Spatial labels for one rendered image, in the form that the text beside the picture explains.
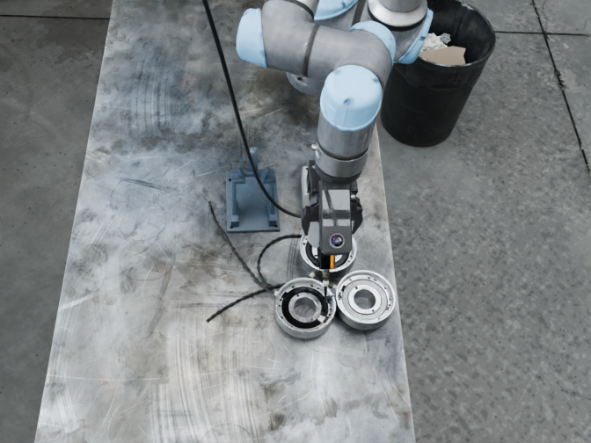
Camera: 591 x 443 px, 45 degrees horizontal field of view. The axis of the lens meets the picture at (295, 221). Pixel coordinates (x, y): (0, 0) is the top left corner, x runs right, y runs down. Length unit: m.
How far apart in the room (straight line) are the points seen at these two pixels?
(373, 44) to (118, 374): 0.67
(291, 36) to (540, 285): 1.57
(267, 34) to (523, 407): 1.48
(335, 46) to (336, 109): 0.12
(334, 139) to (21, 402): 1.42
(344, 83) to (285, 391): 0.54
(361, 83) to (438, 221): 1.53
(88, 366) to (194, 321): 0.19
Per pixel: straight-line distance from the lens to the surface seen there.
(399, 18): 1.41
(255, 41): 1.01
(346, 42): 1.00
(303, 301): 1.26
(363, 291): 1.27
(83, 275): 1.32
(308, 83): 1.56
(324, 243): 1.03
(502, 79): 2.94
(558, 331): 2.33
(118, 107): 1.56
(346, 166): 0.98
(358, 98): 0.90
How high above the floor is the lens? 1.92
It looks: 56 degrees down
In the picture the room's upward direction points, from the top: 7 degrees clockwise
